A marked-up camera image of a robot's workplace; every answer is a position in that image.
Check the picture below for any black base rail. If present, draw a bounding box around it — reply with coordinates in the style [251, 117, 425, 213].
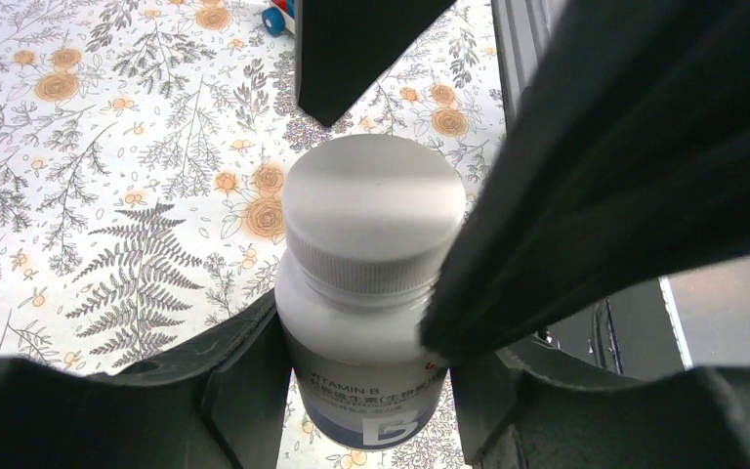
[542, 277, 692, 380]

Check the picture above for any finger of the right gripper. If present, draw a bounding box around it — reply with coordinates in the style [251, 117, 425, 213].
[419, 1, 750, 362]
[295, 0, 453, 127]

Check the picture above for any floral table mat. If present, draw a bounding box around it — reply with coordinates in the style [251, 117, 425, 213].
[0, 1, 504, 468]

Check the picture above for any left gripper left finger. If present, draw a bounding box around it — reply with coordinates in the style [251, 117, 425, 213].
[0, 292, 291, 468]

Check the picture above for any colourful toy block stack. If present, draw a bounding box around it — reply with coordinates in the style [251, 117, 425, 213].
[261, 0, 297, 36]

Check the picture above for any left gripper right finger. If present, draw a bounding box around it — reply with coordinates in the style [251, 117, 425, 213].
[451, 337, 750, 468]

